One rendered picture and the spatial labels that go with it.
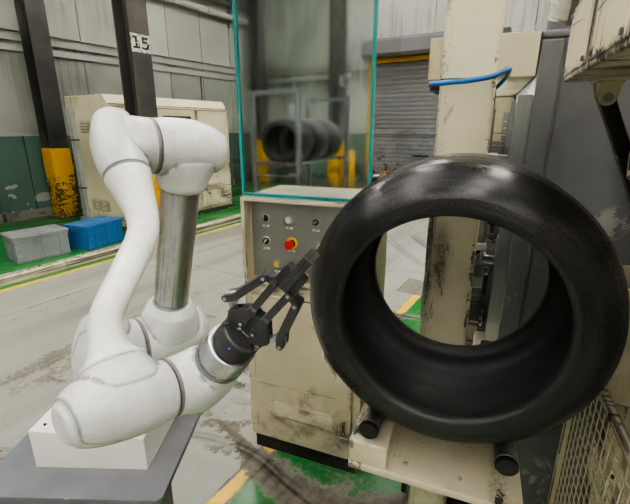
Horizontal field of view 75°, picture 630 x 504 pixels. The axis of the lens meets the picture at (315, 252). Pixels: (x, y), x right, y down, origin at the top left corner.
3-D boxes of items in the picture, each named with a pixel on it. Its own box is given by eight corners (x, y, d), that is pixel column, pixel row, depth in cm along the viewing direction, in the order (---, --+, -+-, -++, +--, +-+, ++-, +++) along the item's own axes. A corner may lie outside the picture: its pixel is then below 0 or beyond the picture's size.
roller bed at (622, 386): (559, 357, 119) (579, 260, 111) (620, 367, 114) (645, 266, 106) (573, 397, 102) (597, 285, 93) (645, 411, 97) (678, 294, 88)
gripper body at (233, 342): (227, 314, 72) (252, 283, 67) (263, 346, 72) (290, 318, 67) (202, 339, 66) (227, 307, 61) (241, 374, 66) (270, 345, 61)
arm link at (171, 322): (128, 346, 134) (191, 328, 149) (147, 379, 125) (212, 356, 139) (134, 107, 99) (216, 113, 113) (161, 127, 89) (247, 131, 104)
